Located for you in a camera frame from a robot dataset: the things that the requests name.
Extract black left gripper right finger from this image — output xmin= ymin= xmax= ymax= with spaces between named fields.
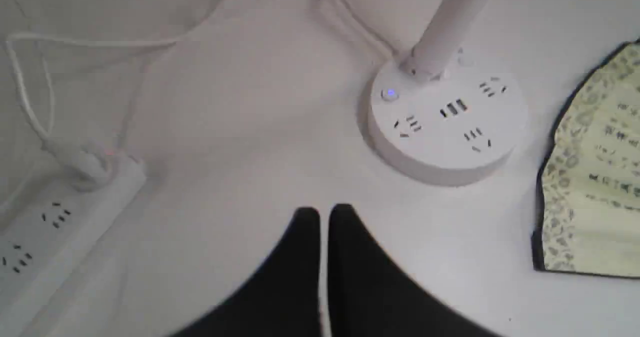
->
xmin=327 ymin=204 xmax=493 ymax=337

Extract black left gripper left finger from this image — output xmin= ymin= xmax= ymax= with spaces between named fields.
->
xmin=174 ymin=207 xmax=322 ymax=337

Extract folding paper fan dark ribs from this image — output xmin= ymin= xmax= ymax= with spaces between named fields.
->
xmin=531 ymin=40 xmax=639 ymax=279

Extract white desk lamp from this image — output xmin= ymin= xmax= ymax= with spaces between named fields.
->
xmin=366 ymin=0 xmax=528 ymax=187

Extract white plug in strip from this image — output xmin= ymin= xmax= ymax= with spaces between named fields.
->
xmin=43 ymin=139 xmax=115 ymax=192

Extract white power strip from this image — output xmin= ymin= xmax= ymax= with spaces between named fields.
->
xmin=0 ymin=154 xmax=147 ymax=337

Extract white power cable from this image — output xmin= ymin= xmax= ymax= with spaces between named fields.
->
xmin=5 ymin=0 xmax=401 ymax=153

